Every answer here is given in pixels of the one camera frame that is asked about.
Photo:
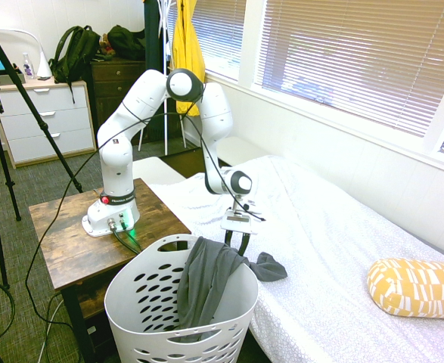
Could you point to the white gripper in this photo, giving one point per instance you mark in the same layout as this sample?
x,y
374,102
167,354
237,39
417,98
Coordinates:
x,y
240,223

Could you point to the dark grey garment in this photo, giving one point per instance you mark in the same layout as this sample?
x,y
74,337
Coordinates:
x,y
206,276

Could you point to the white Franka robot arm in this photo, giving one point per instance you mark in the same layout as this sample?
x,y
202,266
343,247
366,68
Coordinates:
x,y
115,151

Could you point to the white perforated laundry basket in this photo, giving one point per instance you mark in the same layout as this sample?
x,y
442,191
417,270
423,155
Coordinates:
x,y
240,298

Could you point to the dark green duffel bag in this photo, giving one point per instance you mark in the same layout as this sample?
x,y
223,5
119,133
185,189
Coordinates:
x,y
127,41

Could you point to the white dotted bed cover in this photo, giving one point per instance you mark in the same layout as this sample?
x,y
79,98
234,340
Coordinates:
x,y
339,246

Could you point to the white coat stand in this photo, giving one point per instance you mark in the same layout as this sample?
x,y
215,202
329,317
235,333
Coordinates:
x,y
165,128

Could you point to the rustic wooden side table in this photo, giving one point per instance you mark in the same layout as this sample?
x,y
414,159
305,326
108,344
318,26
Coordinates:
x,y
66,242

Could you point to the yellow white patterned pillow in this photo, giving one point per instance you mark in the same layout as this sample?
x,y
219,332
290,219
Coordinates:
x,y
414,287

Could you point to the yellow hanging jacket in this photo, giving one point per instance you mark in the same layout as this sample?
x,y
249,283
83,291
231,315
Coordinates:
x,y
185,49

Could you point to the dark wooden dresser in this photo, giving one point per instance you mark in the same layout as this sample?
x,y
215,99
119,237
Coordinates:
x,y
108,79

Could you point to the narrow white window blind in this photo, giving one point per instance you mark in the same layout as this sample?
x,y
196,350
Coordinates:
x,y
221,34

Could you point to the dark hanging garment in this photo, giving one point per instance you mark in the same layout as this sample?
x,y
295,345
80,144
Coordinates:
x,y
155,45

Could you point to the white drawer dresser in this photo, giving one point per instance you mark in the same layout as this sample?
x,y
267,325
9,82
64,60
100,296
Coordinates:
x,y
55,125

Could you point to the wide white window blind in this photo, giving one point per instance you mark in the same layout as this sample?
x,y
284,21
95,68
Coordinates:
x,y
357,56

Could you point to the brown stuffed toy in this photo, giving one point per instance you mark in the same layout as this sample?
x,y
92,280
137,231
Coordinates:
x,y
106,45

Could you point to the dark green backpack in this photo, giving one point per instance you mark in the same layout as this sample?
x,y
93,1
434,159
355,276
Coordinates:
x,y
74,53

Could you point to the white desk lamp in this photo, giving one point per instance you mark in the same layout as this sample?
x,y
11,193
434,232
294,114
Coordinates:
x,y
43,66

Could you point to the clear plastic bottle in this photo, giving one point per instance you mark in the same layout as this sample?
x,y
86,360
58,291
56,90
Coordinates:
x,y
28,70

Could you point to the grey storage box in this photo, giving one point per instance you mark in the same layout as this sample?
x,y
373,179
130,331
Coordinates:
x,y
8,79

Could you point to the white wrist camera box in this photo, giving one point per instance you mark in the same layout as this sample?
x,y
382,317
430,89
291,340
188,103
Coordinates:
x,y
250,203

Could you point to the black camera tripod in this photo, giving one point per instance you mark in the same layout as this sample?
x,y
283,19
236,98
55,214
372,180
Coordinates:
x,y
40,121

